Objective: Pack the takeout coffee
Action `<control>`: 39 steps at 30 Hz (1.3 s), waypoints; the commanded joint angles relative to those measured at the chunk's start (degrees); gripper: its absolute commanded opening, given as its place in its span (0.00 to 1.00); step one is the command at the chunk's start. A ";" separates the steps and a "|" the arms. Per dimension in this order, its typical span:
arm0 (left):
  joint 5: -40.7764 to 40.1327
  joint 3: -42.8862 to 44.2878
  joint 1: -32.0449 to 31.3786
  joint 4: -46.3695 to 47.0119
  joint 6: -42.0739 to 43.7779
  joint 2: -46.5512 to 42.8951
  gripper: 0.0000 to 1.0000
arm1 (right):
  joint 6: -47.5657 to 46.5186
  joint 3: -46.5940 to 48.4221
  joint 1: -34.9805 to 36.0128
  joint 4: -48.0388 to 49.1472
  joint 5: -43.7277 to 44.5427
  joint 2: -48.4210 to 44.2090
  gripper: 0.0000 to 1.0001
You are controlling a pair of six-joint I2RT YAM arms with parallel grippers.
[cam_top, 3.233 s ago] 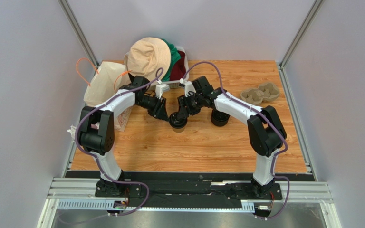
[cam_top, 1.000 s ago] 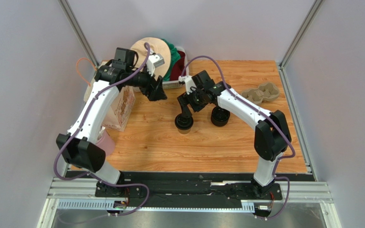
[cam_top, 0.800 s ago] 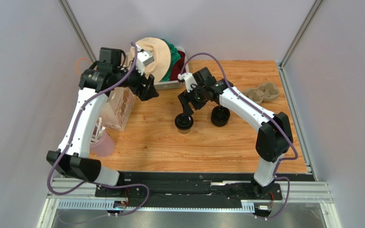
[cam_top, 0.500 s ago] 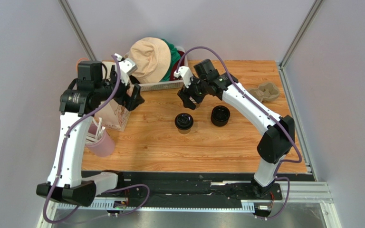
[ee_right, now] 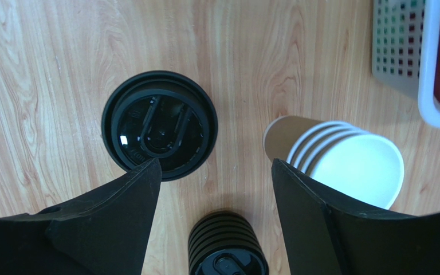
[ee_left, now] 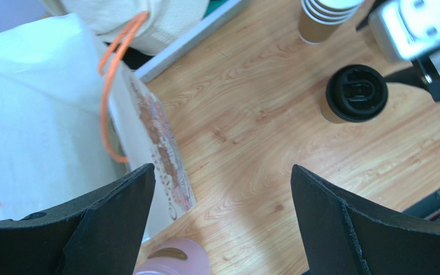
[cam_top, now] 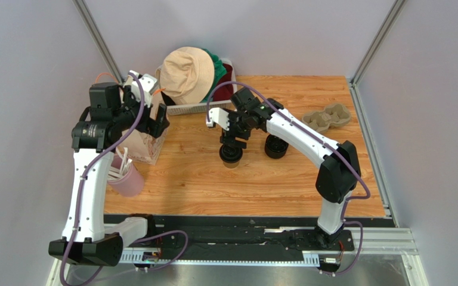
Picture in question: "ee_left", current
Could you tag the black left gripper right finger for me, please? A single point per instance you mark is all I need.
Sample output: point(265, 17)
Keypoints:
point(344, 233)

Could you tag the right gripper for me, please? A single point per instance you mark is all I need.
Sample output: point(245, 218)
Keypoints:
point(423, 75)

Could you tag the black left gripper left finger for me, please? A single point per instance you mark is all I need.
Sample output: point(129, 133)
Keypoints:
point(97, 233)

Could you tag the white paper bag orange handles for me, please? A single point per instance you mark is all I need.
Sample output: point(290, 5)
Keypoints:
point(57, 143)

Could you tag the single brown paper cup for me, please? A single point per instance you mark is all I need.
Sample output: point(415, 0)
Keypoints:
point(328, 114)

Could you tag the pink plastic cup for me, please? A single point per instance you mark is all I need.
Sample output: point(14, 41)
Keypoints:
point(176, 256)

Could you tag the stack of paper cups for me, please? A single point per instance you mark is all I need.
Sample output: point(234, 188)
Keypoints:
point(320, 19)

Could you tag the white plastic basket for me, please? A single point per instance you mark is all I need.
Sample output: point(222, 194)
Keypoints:
point(148, 67)

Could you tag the green cloth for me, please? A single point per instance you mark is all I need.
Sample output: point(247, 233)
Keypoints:
point(213, 4)

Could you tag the beige bucket hat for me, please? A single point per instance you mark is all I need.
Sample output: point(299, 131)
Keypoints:
point(166, 21)

